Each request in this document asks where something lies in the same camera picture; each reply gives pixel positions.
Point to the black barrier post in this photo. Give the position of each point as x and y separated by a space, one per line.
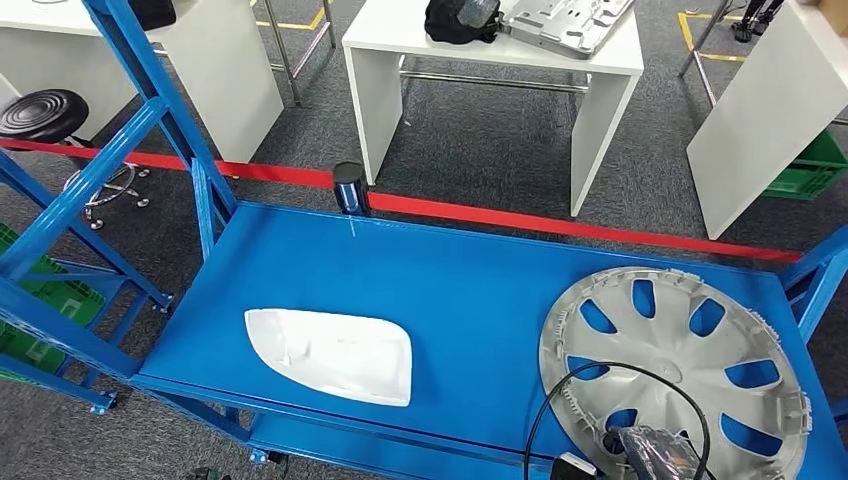
351 189

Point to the black case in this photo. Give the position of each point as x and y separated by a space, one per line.
154 13

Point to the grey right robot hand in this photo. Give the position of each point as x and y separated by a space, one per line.
656 457

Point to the person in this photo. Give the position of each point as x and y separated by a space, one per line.
752 23

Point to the black bag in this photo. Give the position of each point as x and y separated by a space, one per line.
450 23

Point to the grey stamped metal plate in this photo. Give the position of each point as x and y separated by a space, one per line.
563 26

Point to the white plastic mirror cover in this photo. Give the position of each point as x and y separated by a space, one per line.
331 354

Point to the red barrier belt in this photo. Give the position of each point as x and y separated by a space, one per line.
530 221

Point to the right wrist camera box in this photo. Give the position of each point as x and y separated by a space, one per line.
578 467

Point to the brown cardboard box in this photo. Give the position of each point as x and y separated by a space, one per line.
831 8

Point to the small white table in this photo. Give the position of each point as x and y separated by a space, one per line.
397 40

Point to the steel table frame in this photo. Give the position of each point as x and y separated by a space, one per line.
703 73
283 60

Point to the green plastic crate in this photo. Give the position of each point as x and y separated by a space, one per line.
66 301
811 172

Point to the white table with black item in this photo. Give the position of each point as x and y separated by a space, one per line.
218 79

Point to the silver plastic wheel cover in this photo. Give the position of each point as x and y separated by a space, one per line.
669 344

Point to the blue metal shelf rack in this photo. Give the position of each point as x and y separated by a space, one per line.
464 298

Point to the black round stool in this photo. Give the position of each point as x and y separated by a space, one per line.
40 114

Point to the yellow floor tape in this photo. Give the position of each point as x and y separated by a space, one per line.
689 40

